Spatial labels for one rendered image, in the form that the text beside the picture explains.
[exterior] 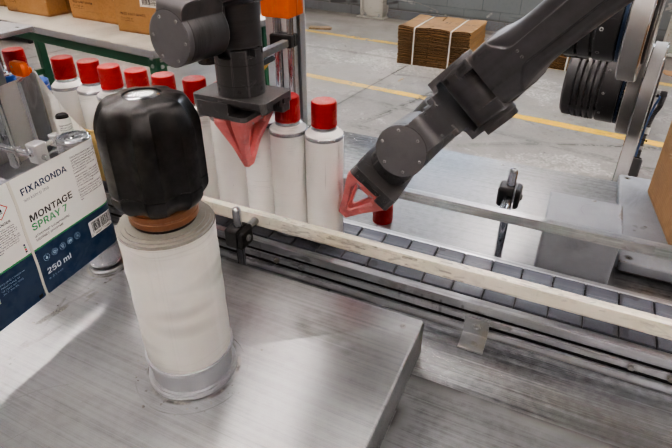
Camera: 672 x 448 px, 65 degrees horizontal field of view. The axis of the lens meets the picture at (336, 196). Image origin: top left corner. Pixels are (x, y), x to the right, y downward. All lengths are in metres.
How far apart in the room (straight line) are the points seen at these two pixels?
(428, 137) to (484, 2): 5.66
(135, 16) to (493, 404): 2.19
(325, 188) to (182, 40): 0.27
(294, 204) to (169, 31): 0.30
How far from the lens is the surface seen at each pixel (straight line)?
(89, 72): 0.92
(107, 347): 0.65
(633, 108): 1.44
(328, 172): 0.69
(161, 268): 0.46
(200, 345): 0.53
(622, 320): 0.67
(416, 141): 0.54
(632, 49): 0.94
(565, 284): 0.74
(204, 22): 0.57
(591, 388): 0.69
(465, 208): 0.70
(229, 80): 0.63
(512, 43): 0.54
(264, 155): 0.74
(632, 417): 0.68
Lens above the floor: 1.31
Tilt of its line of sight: 30 degrees down
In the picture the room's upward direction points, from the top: straight up
